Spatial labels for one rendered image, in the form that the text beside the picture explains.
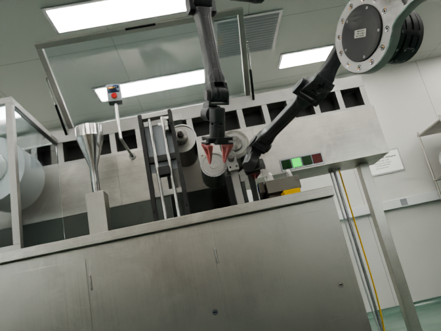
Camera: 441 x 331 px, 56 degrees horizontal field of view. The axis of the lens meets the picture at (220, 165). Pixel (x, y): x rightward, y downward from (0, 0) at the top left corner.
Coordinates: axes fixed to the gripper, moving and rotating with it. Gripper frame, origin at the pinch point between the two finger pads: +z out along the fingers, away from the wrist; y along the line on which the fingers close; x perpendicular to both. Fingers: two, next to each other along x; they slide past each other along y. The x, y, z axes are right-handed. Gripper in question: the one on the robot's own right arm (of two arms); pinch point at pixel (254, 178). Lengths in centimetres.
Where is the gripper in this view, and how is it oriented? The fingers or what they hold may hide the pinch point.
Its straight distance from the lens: 200.1
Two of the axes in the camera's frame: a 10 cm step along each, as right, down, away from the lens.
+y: 9.8, -1.9, 0.6
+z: 1.0, 7.2, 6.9
